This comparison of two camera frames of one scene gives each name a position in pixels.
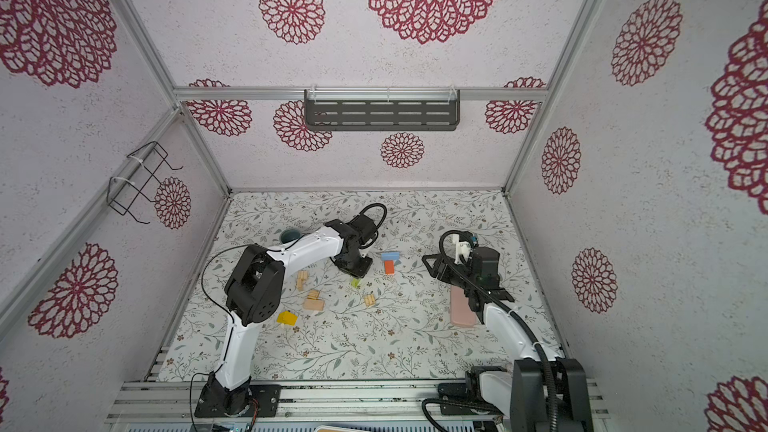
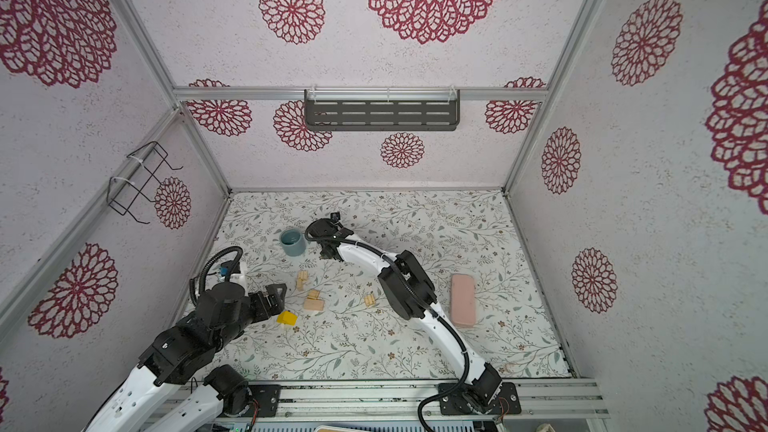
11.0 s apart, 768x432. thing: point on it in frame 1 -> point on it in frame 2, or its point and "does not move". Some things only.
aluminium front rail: (178, 402) does not move
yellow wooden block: (287, 317) does not move
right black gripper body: (458, 279) -> (324, 253)
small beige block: (301, 275) does not move
